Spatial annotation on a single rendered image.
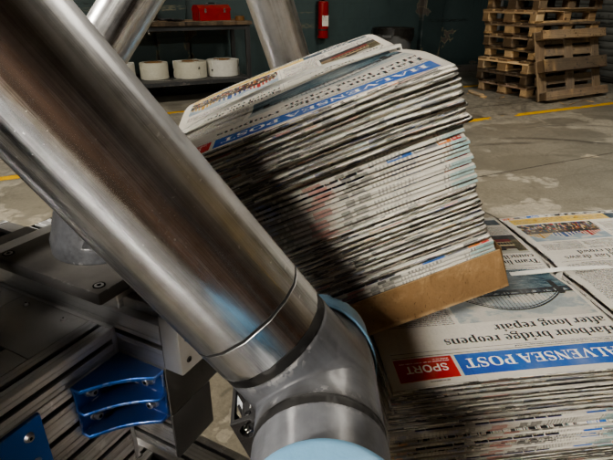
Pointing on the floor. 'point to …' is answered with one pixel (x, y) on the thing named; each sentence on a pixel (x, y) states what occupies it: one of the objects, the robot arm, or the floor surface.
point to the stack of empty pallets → (513, 22)
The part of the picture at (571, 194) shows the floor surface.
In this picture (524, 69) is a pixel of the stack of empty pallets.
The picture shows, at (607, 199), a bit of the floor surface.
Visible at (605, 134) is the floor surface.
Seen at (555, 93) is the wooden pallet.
